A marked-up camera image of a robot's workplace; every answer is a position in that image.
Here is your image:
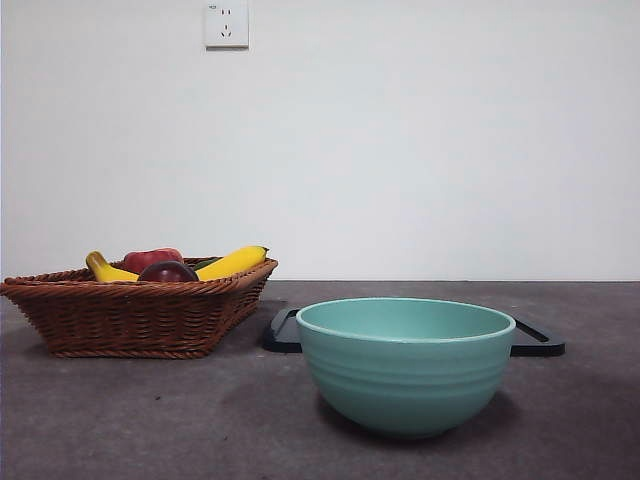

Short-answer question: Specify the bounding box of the yellow banana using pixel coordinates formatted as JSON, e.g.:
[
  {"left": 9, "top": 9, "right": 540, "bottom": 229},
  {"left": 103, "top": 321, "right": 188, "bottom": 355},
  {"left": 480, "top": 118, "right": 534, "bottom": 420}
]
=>
[{"left": 85, "top": 245, "right": 271, "bottom": 283}]

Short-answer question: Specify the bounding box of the teal ribbed bowl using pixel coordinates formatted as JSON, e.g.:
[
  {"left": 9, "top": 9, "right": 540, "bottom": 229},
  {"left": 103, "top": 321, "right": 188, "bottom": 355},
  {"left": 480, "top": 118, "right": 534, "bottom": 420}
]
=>
[{"left": 295, "top": 297, "right": 517, "bottom": 440}]

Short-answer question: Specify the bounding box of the red apple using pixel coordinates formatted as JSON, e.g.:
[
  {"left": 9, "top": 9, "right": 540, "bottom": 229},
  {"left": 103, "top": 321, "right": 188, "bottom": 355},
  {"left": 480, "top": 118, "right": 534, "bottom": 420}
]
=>
[{"left": 123, "top": 247, "right": 184, "bottom": 274}]

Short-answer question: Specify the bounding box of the black rectangular tray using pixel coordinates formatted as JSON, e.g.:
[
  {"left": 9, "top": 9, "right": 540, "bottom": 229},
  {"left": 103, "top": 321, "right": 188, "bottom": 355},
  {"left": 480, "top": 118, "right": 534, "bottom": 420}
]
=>
[{"left": 260, "top": 308, "right": 567, "bottom": 357}]

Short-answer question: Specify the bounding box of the brown wicker basket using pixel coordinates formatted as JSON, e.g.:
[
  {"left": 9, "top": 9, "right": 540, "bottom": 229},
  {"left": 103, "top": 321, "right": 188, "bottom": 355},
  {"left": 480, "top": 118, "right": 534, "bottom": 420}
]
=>
[{"left": 0, "top": 257, "right": 280, "bottom": 359}]

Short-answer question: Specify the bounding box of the white wall socket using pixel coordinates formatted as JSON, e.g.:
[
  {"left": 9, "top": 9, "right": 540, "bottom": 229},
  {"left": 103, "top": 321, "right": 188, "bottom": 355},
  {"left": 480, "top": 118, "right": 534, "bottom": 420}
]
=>
[{"left": 205, "top": 3, "right": 250, "bottom": 51}]

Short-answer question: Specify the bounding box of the dark red plum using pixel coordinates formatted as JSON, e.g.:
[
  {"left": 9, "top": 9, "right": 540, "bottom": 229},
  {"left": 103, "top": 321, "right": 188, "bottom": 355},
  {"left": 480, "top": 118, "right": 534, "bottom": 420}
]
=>
[{"left": 137, "top": 260, "right": 200, "bottom": 283}]

